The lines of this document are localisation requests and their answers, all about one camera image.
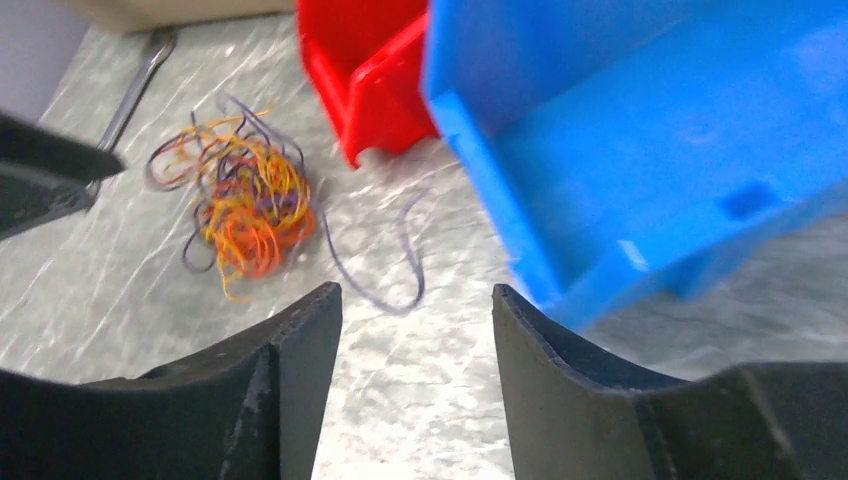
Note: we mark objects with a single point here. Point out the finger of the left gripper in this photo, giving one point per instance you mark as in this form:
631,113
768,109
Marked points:
45,176

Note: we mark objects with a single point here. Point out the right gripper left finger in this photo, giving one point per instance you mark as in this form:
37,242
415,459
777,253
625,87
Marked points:
248,407

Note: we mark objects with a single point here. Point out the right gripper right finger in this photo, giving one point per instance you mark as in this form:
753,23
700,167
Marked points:
577,411

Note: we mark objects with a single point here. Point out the silver wrench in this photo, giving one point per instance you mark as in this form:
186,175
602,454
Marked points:
157,50

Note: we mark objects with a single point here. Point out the blue plastic bin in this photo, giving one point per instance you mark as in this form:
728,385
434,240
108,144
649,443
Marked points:
621,148

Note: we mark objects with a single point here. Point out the red plastic bin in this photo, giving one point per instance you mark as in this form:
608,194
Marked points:
364,59

